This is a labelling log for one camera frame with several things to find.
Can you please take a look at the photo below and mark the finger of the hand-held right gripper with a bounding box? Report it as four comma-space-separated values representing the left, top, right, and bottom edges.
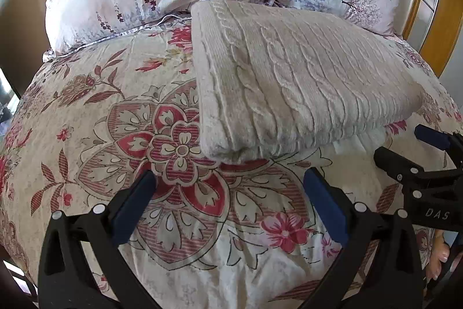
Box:
374, 147, 463, 194
414, 124, 463, 160

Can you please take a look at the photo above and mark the person's right hand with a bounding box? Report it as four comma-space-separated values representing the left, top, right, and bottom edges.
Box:
424, 234, 457, 299

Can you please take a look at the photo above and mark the beige cable-knit sweater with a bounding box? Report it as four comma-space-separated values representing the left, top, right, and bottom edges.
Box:
190, 0, 427, 165

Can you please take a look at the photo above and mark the floral quilt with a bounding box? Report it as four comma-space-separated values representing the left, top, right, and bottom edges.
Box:
0, 23, 463, 309

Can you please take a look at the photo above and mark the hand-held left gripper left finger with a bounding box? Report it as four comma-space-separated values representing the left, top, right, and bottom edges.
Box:
38, 169, 158, 309

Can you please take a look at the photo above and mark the wooden headboard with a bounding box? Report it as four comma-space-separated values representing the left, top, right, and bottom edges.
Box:
389, 0, 463, 78

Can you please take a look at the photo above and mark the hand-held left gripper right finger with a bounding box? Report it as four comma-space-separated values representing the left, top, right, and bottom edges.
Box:
303, 167, 425, 309

